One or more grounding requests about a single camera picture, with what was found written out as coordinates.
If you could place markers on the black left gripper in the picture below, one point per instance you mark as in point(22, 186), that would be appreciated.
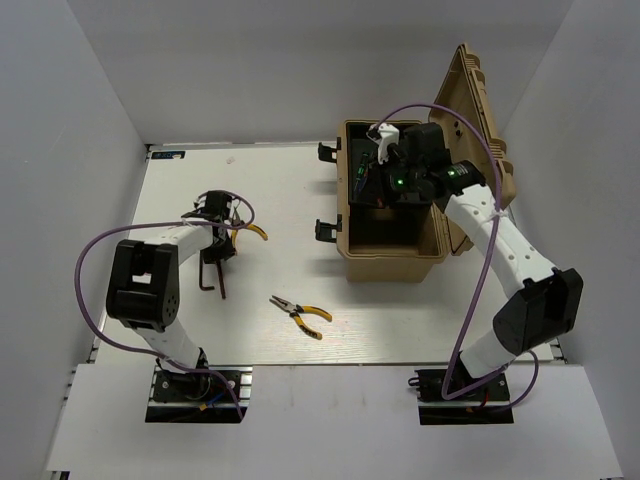
point(225, 251)

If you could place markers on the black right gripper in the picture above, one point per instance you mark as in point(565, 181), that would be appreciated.
point(393, 158)

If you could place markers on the yellow black needle-nose pliers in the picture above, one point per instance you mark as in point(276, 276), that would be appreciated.
point(236, 220)

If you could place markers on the black green precision screwdriver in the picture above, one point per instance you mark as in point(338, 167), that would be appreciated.
point(363, 167)

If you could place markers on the dark brown hex key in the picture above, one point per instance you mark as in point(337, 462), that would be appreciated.
point(220, 276)

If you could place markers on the tan plastic toolbox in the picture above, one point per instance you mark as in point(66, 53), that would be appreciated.
point(402, 245)

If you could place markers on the blue red handled screwdriver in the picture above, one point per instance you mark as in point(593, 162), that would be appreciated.
point(360, 184)

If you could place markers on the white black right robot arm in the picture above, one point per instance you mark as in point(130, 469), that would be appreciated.
point(542, 300)

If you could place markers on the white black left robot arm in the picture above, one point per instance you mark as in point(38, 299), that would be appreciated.
point(144, 287)

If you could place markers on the blue table corner label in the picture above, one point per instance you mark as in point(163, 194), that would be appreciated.
point(167, 155)

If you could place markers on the black toolbox rear latch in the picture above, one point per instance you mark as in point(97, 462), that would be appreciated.
point(327, 153)

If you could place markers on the black toolbox latch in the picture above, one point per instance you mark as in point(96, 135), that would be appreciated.
point(327, 153)
point(328, 232)

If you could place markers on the black toolbox front latch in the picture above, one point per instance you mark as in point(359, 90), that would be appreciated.
point(328, 232)

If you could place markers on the yellow black pliers near front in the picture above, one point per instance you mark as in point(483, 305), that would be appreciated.
point(295, 311)

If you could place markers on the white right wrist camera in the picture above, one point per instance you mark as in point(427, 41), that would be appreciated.
point(383, 135)

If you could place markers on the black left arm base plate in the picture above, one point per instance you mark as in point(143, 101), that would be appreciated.
point(176, 398)

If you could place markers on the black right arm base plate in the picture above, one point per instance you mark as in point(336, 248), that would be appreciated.
point(488, 404)

